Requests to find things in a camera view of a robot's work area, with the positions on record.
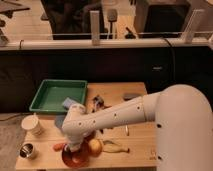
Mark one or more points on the red bowl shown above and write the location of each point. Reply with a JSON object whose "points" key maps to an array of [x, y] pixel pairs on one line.
{"points": [[76, 159]]}

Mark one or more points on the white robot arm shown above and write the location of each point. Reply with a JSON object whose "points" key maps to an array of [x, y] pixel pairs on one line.
{"points": [[183, 119]]}

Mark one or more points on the dark scissors tool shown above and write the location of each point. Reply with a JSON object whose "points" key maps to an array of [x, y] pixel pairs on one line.
{"points": [[98, 103]]}

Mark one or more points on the metal spoon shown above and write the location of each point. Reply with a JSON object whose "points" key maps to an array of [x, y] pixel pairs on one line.
{"points": [[127, 130]]}

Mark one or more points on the green plastic tray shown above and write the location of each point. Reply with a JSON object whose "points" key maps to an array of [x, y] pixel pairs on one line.
{"points": [[52, 93]]}

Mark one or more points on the yellow apple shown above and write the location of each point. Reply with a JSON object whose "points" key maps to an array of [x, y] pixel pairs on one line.
{"points": [[95, 147]]}

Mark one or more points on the wooden board table top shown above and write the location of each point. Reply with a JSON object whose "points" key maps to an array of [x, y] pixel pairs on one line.
{"points": [[140, 141]]}

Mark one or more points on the orange carrot piece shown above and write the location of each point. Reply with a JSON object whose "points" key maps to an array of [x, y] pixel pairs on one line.
{"points": [[58, 146]]}

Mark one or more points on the white paper cup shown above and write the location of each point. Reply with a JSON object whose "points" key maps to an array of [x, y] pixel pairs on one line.
{"points": [[32, 124]]}

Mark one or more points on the small metal cup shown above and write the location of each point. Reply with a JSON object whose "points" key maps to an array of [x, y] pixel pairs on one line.
{"points": [[28, 151]]}

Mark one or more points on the white post left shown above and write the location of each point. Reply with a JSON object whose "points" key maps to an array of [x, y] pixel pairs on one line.
{"points": [[95, 28]]}

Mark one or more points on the white post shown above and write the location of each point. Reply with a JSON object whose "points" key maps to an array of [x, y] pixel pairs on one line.
{"points": [[95, 28], [193, 23]]}

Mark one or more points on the white post right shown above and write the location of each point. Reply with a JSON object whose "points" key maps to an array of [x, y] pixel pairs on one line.
{"points": [[193, 23]]}

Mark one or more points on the white horizontal rail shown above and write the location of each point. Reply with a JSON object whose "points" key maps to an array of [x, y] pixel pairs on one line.
{"points": [[104, 44]]}

